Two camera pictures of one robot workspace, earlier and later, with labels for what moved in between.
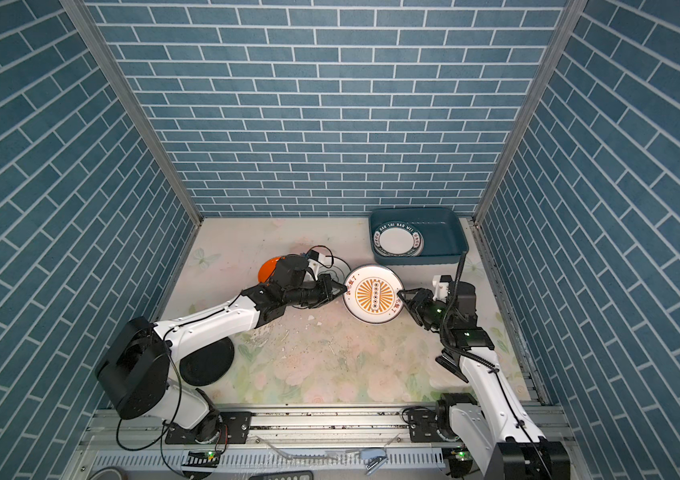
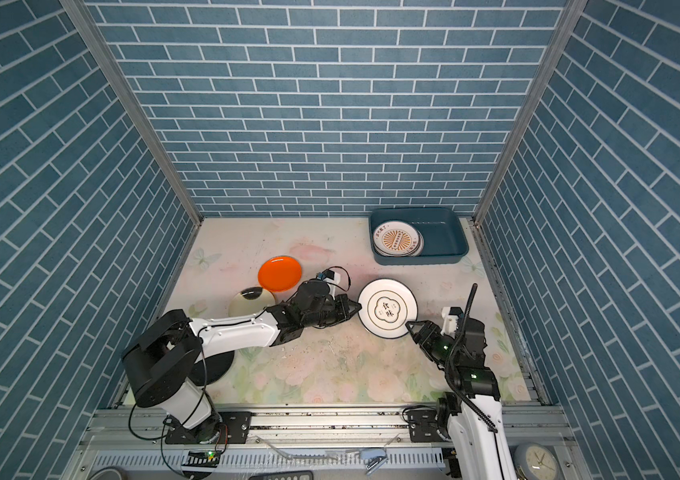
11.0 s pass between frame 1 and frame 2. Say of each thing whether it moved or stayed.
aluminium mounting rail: stayed
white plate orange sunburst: moved
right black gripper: moved
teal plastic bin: stayed
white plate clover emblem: moved
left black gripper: moved
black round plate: stayed
